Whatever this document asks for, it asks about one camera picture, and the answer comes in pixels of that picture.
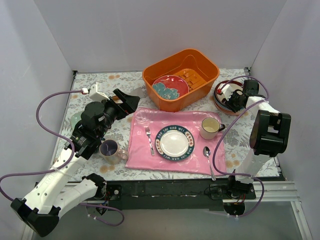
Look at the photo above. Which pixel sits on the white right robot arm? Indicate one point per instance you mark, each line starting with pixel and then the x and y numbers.
pixel 269 137

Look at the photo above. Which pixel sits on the red teal floral plate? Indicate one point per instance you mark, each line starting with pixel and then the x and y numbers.
pixel 170 87

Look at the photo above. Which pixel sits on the green rimmed white plate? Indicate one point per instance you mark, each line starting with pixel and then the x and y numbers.
pixel 174 143

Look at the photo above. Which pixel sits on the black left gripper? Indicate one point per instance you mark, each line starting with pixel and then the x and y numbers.
pixel 122 105

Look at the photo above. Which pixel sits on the silver fork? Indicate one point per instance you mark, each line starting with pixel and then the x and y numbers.
pixel 148 133

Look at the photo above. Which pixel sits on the pink purple ceramic mug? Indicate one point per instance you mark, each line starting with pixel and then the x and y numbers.
pixel 112 153

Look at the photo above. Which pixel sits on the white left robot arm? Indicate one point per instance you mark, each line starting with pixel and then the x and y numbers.
pixel 42 208

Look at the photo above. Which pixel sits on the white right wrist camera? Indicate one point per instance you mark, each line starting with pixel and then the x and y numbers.
pixel 226 90

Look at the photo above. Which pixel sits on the beige enamel mug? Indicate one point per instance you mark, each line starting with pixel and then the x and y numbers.
pixel 210 127

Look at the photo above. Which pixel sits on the orange plastic bin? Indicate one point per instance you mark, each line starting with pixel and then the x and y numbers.
pixel 192 66

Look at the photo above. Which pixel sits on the pink bottom plate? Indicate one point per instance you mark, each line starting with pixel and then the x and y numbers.
pixel 228 112

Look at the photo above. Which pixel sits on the green rectangular ceramic plate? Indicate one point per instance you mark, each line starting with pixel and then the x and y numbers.
pixel 75 118

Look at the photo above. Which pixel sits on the dark red cream plate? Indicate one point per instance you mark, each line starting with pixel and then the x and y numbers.
pixel 220 98

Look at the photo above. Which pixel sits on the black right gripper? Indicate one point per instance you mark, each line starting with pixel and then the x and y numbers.
pixel 232 102

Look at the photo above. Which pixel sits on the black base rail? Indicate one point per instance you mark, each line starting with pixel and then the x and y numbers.
pixel 219 195

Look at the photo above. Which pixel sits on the wooden handled metal spatula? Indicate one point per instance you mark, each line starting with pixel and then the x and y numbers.
pixel 139 91

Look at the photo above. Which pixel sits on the silver spoon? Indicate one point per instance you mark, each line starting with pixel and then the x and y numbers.
pixel 207 153

